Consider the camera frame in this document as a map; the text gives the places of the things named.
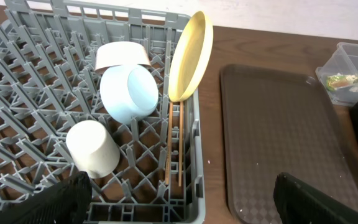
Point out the green snack wrapper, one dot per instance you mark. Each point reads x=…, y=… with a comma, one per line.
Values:
x=339, y=81

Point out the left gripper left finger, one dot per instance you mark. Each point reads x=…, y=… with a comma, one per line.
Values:
x=64, y=202

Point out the clear plastic bin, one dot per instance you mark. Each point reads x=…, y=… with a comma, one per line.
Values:
x=344, y=61

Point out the grey plastic dish rack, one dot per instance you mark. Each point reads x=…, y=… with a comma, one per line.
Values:
x=48, y=84

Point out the light blue bowl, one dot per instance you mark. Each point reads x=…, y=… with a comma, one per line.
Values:
x=128, y=91

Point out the brown serving tray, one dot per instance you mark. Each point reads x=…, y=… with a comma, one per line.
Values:
x=273, y=122

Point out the wooden chopstick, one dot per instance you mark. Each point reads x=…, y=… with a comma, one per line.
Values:
x=169, y=145

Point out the yellow round plate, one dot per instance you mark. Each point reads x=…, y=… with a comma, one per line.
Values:
x=191, y=57

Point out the white cup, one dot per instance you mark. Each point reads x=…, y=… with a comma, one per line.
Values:
x=92, y=148

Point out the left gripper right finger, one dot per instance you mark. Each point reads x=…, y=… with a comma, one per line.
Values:
x=298, y=202

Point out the pink small bowl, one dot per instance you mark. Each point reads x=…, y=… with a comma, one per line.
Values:
x=120, y=53

